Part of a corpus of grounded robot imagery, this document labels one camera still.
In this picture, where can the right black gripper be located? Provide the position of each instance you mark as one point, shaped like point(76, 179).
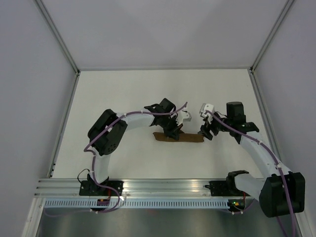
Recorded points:
point(206, 127)

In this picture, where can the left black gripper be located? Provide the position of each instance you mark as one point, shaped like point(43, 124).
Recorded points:
point(174, 133)

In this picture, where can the brown cloth napkin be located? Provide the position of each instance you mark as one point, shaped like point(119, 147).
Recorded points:
point(183, 137)

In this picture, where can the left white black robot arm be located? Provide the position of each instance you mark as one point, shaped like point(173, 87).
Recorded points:
point(107, 132)

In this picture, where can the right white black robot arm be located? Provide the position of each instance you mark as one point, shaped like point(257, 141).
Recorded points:
point(282, 191)

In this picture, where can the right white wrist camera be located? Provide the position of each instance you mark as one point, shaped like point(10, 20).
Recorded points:
point(207, 111)

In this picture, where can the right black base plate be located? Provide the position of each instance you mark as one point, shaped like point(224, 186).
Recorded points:
point(220, 188)

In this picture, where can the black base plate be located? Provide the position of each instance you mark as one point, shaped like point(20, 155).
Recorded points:
point(220, 188)
point(89, 188)

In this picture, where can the white slotted cable duct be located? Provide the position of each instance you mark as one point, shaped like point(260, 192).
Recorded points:
point(139, 203)

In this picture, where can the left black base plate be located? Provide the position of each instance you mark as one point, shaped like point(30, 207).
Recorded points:
point(89, 188)

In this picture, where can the aluminium mounting rail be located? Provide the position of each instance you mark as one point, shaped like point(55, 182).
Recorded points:
point(131, 188)

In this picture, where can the right aluminium frame post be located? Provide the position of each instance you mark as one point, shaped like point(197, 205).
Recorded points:
point(272, 33)

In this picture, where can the aluminium frame post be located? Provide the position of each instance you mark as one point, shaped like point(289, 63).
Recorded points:
point(272, 33)
point(50, 22)

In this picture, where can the left aluminium frame post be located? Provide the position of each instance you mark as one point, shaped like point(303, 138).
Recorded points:
point(50, 22)

